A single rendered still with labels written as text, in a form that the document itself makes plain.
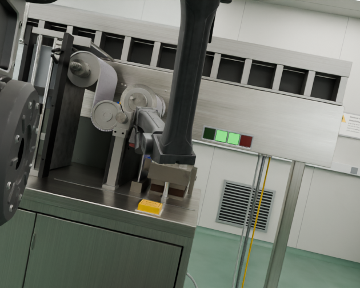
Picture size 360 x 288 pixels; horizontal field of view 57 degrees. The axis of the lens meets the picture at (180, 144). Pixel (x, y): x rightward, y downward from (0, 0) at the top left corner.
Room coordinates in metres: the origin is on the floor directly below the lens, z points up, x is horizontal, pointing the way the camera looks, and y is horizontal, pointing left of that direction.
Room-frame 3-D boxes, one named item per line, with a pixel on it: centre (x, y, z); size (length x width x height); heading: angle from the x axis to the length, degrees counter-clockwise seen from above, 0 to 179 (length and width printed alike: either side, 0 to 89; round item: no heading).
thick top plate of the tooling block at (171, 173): (1.46, 0.00, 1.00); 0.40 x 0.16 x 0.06; 175
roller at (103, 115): (1.45, 0.30, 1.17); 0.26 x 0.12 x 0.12; 175
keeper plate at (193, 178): (1.47, -0.09, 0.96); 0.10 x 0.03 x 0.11; 175
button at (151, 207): (1.07, 0.05, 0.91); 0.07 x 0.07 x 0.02; 85
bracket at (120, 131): (1.28, 0.23, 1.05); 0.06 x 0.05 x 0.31; 175
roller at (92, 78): (1.46, 0.43, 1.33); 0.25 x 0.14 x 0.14; 175
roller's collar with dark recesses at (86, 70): (1.31, 0.45, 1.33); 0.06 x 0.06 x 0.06; 85
